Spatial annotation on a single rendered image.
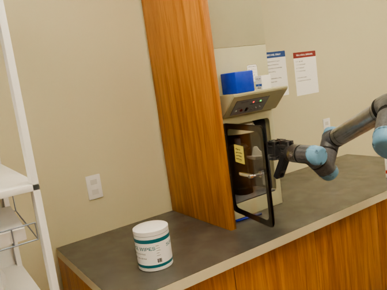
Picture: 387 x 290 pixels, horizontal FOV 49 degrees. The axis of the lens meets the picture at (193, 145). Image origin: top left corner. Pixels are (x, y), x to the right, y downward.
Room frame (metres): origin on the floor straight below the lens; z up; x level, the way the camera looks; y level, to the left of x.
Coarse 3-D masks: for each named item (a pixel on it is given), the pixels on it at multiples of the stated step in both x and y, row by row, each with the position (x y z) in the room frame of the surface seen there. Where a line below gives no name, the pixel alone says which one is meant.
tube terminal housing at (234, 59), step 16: (224, 48) 1.88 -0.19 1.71; (240, 48) 1.93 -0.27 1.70; (256, 48) 1.98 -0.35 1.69; (224, 64) 1.87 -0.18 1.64; (240, 64) 1.92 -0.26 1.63; (256, 112) 1.96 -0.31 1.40; (272, 112) 2.01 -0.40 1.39; (272, 128) 2.00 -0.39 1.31; (272, 176) 2.02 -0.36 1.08; (272, 192) 1.98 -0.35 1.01
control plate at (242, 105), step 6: (240, 102) 1.80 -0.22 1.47; (246, 102) 1.82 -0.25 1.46; (252, 102) 1.85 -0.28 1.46; (258, 102) 1.87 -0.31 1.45; (264, 102) 1.90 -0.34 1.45; (234, 108) 1.81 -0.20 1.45; (240, 108) 1.83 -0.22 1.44; (252, 108) 1.88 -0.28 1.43; (258, 108) 1.91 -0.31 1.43; (234, 114) 1.84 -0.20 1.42
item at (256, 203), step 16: (240, 128) 1.69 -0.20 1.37; (256, 128) 1.58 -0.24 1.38; (240, 144) 1.71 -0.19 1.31; (256, 144) 1.59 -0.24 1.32; (256, 160) 1.60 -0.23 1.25; (240, 176) 1.74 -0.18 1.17; (240, 192) 1.75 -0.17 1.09; (256, 192) 1.63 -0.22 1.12; (240, 208) 1.77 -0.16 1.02; (256, 208) 1.64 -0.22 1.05; (272, 224) 1.55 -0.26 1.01
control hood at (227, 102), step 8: (272, 88) 1.87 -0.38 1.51; (280, 88) 1.89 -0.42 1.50; (224, 96) 1.79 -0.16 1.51; (232, 96) 1.75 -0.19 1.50; (240, 96) 1.76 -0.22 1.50; (248, 96) 1.80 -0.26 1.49; (256, 96) 1.83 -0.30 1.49; (264, 96) 1.86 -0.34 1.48; (272, 96) 1.90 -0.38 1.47; (280, 96) 1.93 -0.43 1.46; (224, 104) 1.80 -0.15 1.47; (232, 104) 1.78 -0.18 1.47; (272, 104) 1.95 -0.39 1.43; (224, 112) 1.80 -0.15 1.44; (248, 112) 1.89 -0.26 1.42
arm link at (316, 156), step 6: (294, 150) 1.66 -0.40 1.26; (300, 150) 1.63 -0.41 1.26; (306, 150) 1.60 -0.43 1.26; (312, 150) 1.58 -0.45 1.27; (318, 150) 1.58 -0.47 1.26; (324, 150) 1.59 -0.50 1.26; (294, 156) 1.65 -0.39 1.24; (300, 156) 1.62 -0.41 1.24; (306, 156) 1.60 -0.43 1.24; (312, 156) 1.57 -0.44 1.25; (318, 156) 1.57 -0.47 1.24; (324, 156) 1.59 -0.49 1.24; (300, 162) 1.65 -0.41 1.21; (306, 162) 1.61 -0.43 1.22; (312, 162) 1.58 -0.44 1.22; (318, 162) 1.57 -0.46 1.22; (324, 162) 1.59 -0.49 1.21; (312, 168) 1.63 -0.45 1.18
